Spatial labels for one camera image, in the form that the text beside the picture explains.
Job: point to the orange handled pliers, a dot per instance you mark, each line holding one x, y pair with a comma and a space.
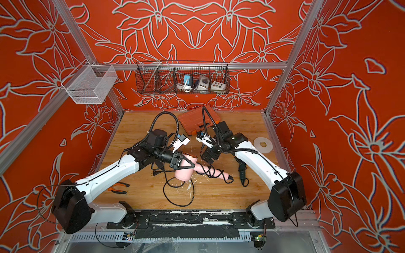
118, 188

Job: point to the white tape roll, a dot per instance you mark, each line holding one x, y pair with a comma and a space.
263, 145

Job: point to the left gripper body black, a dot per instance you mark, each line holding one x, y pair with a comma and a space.
173, 163

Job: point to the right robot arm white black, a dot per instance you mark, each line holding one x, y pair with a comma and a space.
287, 194

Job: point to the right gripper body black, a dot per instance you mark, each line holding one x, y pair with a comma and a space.
214, 153

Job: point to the blue white small box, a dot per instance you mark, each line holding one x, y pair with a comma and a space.
187, 81

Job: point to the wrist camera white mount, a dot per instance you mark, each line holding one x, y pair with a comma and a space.
205, 139
181, 140

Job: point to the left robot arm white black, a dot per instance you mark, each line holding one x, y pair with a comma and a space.
72, 206

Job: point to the clear acrylic wall bin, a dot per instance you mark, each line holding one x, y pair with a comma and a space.
90, 84

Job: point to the orange plastic tool case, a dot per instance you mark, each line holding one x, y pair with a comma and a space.
192, 121

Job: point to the black wire wall basket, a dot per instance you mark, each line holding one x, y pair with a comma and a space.
166, 77

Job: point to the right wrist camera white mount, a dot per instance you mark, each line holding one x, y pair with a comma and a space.
205, 139

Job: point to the white round adapter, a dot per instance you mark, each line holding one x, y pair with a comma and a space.
203, 84

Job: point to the black hair dryer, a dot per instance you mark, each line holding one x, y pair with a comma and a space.
158, 168

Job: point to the dark green hair dryer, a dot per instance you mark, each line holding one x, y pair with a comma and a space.
242, 172

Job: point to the white power strip cube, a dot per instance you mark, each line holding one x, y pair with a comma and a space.
218, 86

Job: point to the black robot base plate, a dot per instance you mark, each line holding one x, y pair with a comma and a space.
195, 225

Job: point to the pink hair dryer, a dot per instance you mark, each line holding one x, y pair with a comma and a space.
210, 172

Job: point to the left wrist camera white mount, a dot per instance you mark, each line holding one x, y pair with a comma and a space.
181, 140

